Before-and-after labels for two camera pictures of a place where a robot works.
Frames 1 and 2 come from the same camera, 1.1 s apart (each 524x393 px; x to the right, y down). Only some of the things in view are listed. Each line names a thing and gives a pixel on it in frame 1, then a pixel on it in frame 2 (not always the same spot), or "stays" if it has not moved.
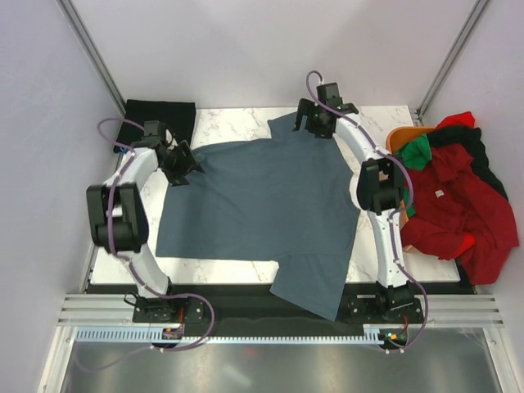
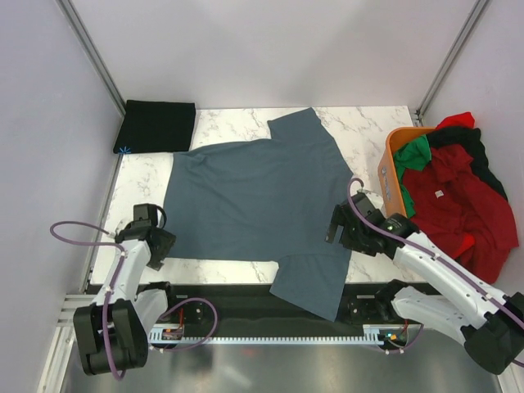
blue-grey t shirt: (288, 198) stays
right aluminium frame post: (474, 15) stays
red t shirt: (461, 214) stays
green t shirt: (413, 155) stays
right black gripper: (304, 107) -> (339, 218)
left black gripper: (187, 164) -> (167, 241)
